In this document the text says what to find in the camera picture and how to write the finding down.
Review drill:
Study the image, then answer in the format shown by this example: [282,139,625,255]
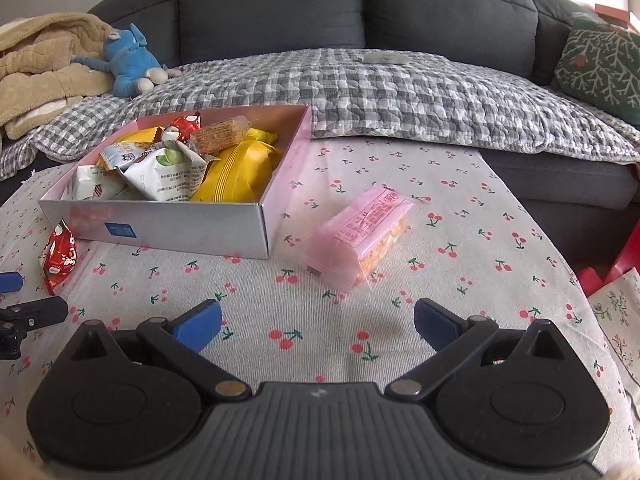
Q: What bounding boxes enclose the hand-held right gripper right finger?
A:
[384,297,590,403]

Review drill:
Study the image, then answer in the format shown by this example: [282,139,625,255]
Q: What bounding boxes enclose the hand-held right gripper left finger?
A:
[47,298,251,404]

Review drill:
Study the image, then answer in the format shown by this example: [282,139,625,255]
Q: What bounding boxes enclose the pink cardboard box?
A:
[38,103,314,260]

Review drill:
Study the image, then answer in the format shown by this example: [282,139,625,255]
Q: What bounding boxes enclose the pink snack packet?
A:
[299,183,416,291]

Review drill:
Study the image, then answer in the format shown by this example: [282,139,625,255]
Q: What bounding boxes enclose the white nut print snack packet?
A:
[64,164,126,201]

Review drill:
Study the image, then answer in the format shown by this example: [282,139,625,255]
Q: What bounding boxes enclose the white green print snack packet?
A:
[117,142,209,203]

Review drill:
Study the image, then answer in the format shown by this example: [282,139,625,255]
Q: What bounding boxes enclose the large plain yellow snack packet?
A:
[189,139,279,204]

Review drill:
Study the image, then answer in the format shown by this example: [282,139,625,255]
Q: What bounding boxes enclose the small white printed snack packet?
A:
[99,140,154,169]

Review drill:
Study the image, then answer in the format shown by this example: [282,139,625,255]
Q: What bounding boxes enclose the clear brown crisp bar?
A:
[188,115,251,156]

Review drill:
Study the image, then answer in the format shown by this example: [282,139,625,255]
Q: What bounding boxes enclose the yellow snack packet purple print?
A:
[97,127,161,161]

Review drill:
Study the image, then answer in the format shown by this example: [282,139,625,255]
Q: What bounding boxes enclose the yellow snack packet red print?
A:
[244,128,279,147]

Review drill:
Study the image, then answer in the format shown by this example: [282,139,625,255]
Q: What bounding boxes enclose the cherry print tablecloth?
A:
[0,137,640,480]

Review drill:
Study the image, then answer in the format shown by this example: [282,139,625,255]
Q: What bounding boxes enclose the floral cloth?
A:
[587,267,640,412]

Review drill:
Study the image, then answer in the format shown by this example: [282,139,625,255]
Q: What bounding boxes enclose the red plastic stool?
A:
[577,219,640,299]

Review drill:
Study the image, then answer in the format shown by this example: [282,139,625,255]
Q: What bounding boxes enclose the beige blanket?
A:
[0,12,119,141]

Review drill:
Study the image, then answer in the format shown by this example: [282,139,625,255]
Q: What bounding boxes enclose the grey checked quilt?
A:
[0,47,640,182]

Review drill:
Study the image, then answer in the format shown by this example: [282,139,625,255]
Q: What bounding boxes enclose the blue plush toy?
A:
[69,23,184,100]

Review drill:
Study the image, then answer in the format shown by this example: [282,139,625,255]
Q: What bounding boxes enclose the green patterned cushion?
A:
[552,14,640,129]

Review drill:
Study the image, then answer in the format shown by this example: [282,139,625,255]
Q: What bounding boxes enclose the dark grey sofa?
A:
[0,0,640,212]

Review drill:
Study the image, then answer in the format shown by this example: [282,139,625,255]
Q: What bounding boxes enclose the stack of books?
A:
[592,3,640,34]

